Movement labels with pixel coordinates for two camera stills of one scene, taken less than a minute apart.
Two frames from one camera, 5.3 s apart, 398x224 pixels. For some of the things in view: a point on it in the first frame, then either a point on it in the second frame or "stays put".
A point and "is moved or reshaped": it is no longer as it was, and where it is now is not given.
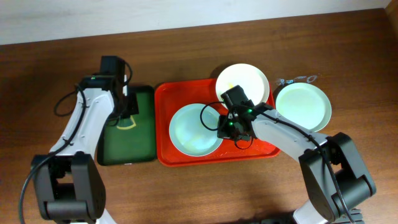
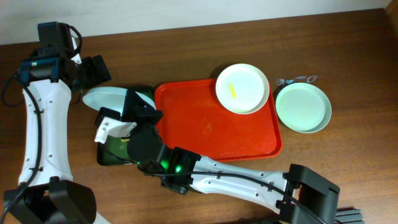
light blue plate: [193, 130] is moved or reshaped
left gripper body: [131, 109] -> [94, 70]
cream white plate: [250, 79] stays put
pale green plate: [304, 104] stays put
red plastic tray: [171, 94] stays put
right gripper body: [225, 130] -> [137, 111]
